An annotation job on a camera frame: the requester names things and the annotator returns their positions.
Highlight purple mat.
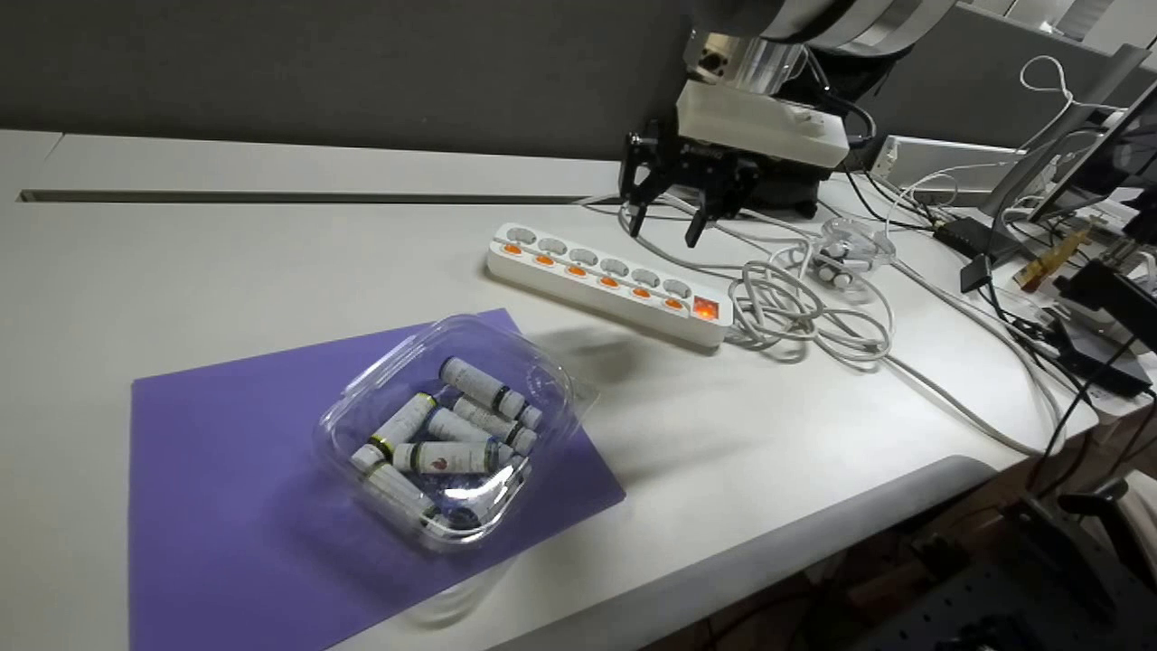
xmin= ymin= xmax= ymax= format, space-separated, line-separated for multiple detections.
xmin=128 ymin=306 xmax=628 ymax=651

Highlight white power strip orange switches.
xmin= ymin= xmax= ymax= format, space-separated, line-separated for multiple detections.
xmin=480 ymin=221 xmax=738 ymax=359

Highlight small clear plastic cup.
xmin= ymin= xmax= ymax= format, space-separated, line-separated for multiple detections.
xmin=803 ymin=213 xmax=903 ymax=306

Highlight black cable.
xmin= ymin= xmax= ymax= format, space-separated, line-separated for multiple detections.
xmin=844 ymin=165 xmax=1157 ymax=491

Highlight flat grey white box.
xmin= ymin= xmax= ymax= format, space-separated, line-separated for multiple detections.
xmin=869 ymin=129 xmax=1029 ymax=201

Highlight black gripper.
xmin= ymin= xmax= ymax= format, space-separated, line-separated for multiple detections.
xmin=616 ymin=121 xmax=833 ymax=250

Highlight yellow wooden stick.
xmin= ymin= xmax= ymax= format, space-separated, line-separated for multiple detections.
xmin=1011 ymin=224 xmax=1094 ymax=292

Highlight black flat device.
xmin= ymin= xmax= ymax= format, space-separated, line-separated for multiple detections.
xmin=1005 ymin=305 xmax=1157 ymax=400

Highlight clear plastic container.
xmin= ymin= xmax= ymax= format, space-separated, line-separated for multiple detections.
xmin=316 ymin=306 xmax=581 ymax=561

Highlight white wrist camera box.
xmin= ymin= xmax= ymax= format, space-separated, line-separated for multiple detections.
xmin=674 ymin=77 xmax=854 ymax=172

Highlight white wire loop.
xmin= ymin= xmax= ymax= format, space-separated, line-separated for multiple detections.
xmin=1017 ymin=49 xmax=1085 ymax=121

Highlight coiled white power cable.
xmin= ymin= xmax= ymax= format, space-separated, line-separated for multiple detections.
xmin=716 ymin=230 xmax=1065 ymax=464

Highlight black robot base cover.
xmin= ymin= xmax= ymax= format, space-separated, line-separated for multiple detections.
xmin=745 ymin=48 xmax=897 ymax=224

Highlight white tube green band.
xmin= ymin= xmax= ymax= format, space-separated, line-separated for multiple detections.
xmin=364 ymin=392 xmax=442 ymax=457

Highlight black perforated plate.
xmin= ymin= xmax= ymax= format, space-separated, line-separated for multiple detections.
xmin=827 ymin=547 xmax=1128 ymax=651

